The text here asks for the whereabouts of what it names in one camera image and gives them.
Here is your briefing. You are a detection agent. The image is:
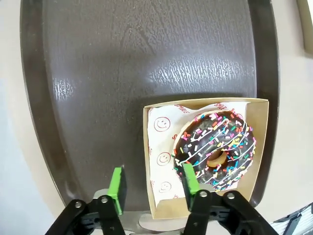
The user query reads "chocolate rainbow sprinkle donut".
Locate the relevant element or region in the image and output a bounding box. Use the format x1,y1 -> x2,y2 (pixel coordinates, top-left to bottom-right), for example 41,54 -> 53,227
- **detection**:
171,110 -> 257,192

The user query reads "white smiley print paper liner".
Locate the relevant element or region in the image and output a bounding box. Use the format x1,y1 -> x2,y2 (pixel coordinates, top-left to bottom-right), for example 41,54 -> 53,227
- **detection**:
147,101 -> 252,200

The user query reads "brown cardboard donut box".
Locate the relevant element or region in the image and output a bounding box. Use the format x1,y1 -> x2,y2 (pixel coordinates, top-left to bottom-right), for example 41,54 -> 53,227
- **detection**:
142,97 -> 269,220

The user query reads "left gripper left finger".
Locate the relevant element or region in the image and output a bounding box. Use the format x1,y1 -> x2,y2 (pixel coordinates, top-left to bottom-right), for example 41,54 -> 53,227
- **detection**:
45,167 -> 128,235

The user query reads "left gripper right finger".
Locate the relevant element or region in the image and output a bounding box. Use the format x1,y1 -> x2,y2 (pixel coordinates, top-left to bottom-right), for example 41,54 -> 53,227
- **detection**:
182,163 -> 272,235

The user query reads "dark brown plastic tray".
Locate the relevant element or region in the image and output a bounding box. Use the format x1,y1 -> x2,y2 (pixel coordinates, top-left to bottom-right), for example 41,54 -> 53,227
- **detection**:
19,0 -> 281,216

